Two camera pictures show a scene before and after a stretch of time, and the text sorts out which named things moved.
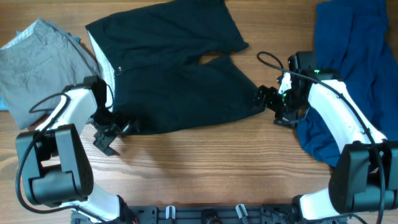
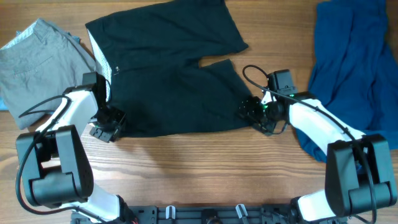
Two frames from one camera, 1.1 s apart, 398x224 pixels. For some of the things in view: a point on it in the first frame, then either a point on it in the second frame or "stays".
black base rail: x=199 y=214 stays
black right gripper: x=275 y=104 -> x=250 y=109
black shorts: x=151 y=57 stays
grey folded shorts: x=36 y=70 stays
